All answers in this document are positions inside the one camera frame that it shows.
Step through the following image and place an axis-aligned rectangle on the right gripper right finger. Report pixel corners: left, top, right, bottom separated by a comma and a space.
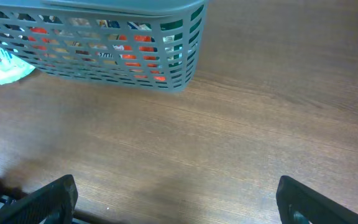
276, 175, 358, 224

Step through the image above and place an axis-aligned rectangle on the green snack bag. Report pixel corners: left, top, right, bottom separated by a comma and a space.
160, 6, 204, 85

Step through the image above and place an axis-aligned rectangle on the red spaghetti packet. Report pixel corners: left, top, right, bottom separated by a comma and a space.
21, 27, 163, 82

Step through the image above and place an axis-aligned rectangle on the light blue wipes packet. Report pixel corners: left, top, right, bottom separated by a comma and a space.
0, 47, 35, 85

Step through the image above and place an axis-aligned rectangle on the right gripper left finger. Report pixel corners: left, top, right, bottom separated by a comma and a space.
0, 174, 78, 224

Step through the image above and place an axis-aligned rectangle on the grey plastic shopping basket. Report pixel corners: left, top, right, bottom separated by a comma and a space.
0, 0, 209, 92

